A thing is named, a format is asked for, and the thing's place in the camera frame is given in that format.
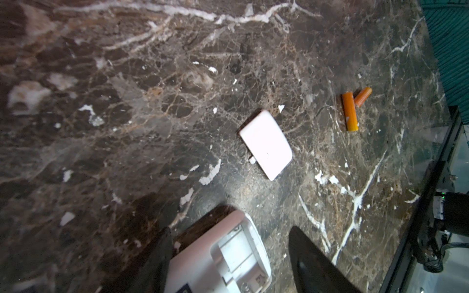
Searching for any white remote control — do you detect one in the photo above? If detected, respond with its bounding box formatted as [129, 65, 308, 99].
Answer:
[165, 210, 272, 293]

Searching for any black front mounting rail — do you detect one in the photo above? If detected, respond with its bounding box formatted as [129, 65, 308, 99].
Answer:
[380, 106, 469, 293]

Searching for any white battery cover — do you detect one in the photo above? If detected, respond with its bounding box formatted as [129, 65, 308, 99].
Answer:
[239, 110, 293, 181]

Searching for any orange battery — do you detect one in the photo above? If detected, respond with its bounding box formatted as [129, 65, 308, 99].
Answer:
[354, 87, 373, 107]
[342, 92, 359, 132]

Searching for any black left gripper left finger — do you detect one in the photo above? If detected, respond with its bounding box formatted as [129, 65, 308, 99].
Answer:
[101, 227, 173, 293]

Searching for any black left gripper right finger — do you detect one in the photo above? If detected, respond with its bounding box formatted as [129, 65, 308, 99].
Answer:
[288, 226, 360, 293]

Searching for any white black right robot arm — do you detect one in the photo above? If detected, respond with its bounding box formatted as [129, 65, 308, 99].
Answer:
[432, 192, 469, 237]

